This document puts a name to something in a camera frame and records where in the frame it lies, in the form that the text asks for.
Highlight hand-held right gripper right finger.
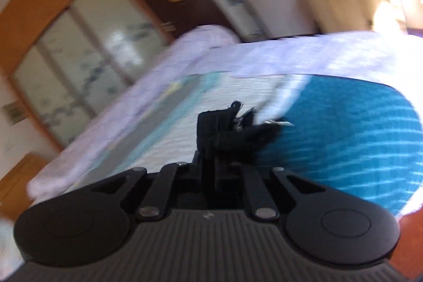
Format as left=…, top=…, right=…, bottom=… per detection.
left=214, top=151, right=327, bottom=220

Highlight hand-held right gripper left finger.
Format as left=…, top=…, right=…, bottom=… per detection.
left=92, top=150, right=214, bottom=220

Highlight black pants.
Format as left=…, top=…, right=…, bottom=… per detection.
left=196, top=101, right=282, bottom=161

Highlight white and teal bedsheet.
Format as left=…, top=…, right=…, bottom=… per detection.
left=71, top=71, right=288, bottom=193

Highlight white quilt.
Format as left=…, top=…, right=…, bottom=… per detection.
left=26, top=25, right=423, bottom=200

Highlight teal striped bed mat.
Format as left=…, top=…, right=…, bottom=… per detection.
left=256, top=74, right=423, bottom=217

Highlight wooden frosted sliding door wardrobe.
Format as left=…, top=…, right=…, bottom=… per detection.
left=0, top=0, right=174, bottom=152

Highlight wooden nightstand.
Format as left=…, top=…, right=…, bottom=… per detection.
left=0, top=152, right=51, bottom=221

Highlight wall switch panel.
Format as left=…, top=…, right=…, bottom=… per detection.
left=2, top=100, right=27, bottom=127

